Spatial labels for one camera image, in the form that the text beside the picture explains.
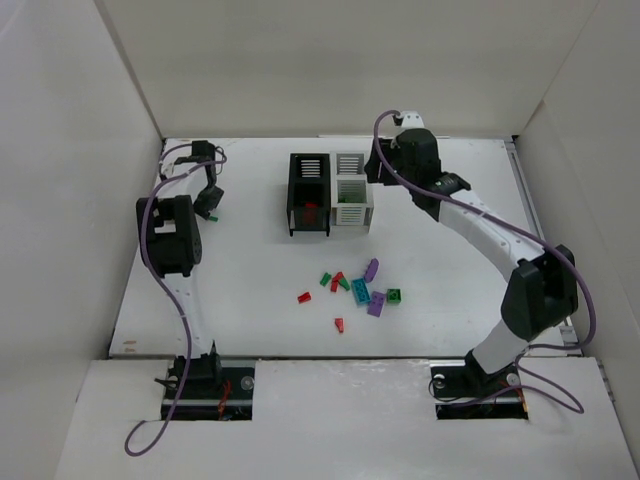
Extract red lego brick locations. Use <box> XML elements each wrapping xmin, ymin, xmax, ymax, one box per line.
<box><xmin>298</xmin><ymin>292</ymin><xmax>312</xmax><ymax>304</ymax></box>

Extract green lego square brick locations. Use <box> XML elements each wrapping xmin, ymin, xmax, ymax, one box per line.
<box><xmin>386</xmin><ymin>288</ymin><xmax>402</xmax><ymax>305</ymax></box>

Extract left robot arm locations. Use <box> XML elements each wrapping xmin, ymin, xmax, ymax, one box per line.
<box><xmin>136</xmin><ymin>140</ymin><xmax>226</xmax><ymax>388</ymax></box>

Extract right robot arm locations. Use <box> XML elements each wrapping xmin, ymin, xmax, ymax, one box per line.
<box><xmin>365</xmin><ymin>128</ymin><xmax>578</xmax><ymax>389</ymax></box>

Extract white slotted container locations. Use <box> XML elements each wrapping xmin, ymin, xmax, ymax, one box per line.
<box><xmin>329</xmin><ymin>151</ymin><xmax>374</xmax><ymax>234</ymax></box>

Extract black slotted container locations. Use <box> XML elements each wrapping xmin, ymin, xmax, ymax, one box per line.
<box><xmin>286</xmin><ymin>153</ymin><xmax>331</xmax><ymax>236</ymax></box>

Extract purple lego rounded upper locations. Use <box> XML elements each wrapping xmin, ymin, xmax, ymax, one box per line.
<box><xmin>363</xmin><ymin>258</ymin><xmax>379</xmax><ymax>283</ymax></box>

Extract teal lego plate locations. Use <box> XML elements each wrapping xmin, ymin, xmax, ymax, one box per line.
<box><xmin>351</xmin><ymin>278</ymin><xmax>371</xmax><ymax>305</ymax></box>

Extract red lego centre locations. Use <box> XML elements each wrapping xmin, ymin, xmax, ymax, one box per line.
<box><xmin>330</xmin><ymin>271</ymin><xmax>347</xmax><ymax>293</ymax></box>

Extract purple lego brick lower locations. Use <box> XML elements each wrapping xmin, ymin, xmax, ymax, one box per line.
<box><xmin>367</xmin><ymin>291</ymin><xmax>386</xmax><ymax>318</ymax></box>

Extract red lego slope lower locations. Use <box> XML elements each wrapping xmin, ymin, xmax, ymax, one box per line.
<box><xmin>334</xmin><ymin>317</ymin><xmax>345</xmax><ymax>334</ymax></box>

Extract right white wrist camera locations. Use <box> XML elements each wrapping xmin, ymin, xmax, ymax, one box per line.
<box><xmin>393</xmin><ymin>110</ymin><xmax>425</xmax><ymax>130</ymax></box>

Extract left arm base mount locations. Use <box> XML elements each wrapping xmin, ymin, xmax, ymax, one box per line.
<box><xmin>171</xmin><ymin>358</ymin><xmax>255</xmax><ymax>421</ymax></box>

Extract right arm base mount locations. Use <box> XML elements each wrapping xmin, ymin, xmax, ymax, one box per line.
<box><xmin>428</xmin><ymin>365</ymin><xmax>529</xmax><ymax>420</ymax></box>

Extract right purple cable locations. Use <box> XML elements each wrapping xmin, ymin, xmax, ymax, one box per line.
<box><xmin>373</xmin><ymin>110</ymin><xmax>599</xmax><ymax>415</ymax></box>

